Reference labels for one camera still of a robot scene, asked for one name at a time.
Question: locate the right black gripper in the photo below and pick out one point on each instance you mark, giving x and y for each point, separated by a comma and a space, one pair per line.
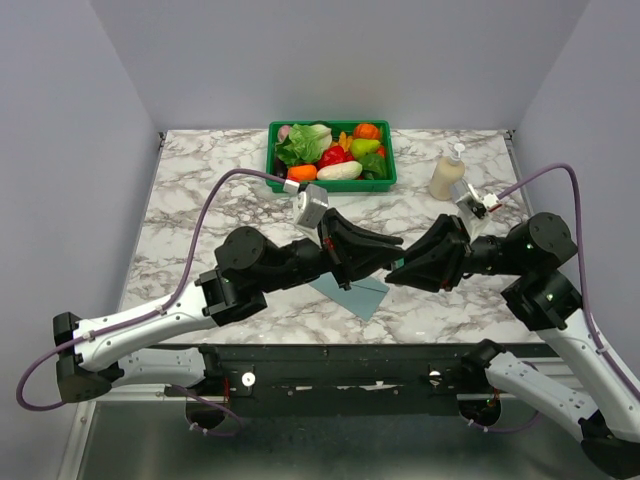
448, 244

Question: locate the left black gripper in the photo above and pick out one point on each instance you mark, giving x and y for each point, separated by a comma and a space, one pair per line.
346, 251

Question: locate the blue-grey envelope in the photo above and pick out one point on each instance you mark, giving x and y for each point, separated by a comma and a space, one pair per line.
362, 299

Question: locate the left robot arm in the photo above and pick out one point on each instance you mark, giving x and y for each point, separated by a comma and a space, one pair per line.
96, 355

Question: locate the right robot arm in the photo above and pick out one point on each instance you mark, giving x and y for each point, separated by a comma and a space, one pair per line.
604, 416

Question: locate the white radish toy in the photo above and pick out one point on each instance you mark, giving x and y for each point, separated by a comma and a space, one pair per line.
345, 171

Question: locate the beige pump bottle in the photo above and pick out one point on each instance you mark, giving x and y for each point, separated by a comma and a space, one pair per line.
449, 169

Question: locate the green pepper toy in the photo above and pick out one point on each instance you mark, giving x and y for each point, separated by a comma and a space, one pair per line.
374, 167

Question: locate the orange carrot toy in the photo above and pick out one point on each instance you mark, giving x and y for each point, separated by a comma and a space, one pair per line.
302, 173

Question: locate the red pepper toy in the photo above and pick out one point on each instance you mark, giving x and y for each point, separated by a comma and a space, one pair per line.
333, 156

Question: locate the green pear toy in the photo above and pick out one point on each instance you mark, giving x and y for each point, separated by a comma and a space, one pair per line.
361, 147

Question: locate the orange pumpkin toy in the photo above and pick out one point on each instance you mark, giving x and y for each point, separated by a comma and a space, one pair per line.
367, 131

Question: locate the green lettuce toy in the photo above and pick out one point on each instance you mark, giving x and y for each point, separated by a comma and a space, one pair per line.
304, 144

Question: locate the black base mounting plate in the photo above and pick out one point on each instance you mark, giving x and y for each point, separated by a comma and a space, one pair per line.
344, 380

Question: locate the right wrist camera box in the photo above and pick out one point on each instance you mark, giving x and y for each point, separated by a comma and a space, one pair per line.
474, 211

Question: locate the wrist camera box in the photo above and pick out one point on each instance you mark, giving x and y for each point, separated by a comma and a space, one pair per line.
474, 211
310, 203

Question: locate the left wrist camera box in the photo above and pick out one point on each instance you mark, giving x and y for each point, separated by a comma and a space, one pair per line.
310, 203

